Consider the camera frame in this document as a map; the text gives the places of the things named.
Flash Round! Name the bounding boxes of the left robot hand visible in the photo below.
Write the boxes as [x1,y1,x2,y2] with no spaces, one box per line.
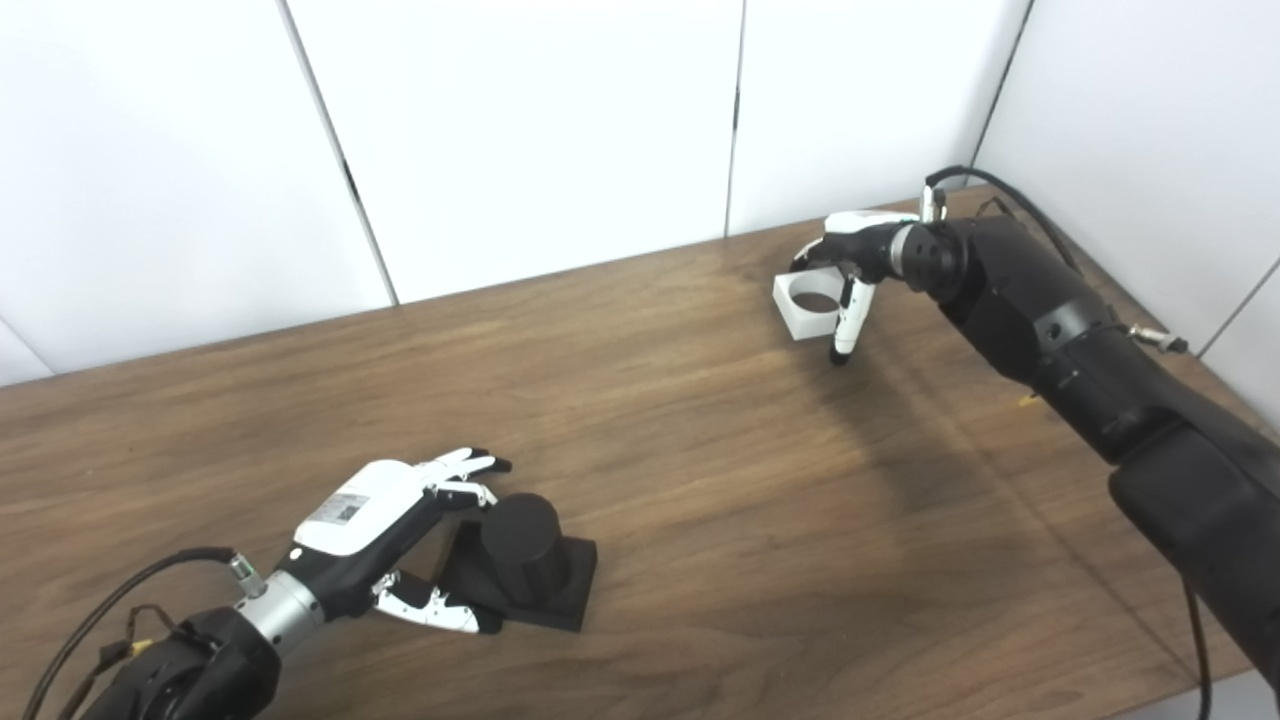
[275,447,513,636]

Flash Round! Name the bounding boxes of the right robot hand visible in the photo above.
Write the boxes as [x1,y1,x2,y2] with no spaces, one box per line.
[790,211,916,366]

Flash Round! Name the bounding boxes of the white square piece with hole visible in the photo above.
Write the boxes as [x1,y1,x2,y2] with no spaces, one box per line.
[772,266,849,344]

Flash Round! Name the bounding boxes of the black peg with square base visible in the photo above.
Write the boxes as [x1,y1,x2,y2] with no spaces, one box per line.
[440,492,599,633]

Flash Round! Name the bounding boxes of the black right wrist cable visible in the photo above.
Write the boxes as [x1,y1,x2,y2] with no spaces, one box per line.
[920,166,1086,276]

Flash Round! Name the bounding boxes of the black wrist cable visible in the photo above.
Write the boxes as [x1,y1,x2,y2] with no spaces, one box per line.
[22,546,269,720]
[920,166,1086,276]

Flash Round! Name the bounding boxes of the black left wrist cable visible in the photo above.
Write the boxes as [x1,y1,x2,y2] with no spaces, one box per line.
[22,546,269,720]

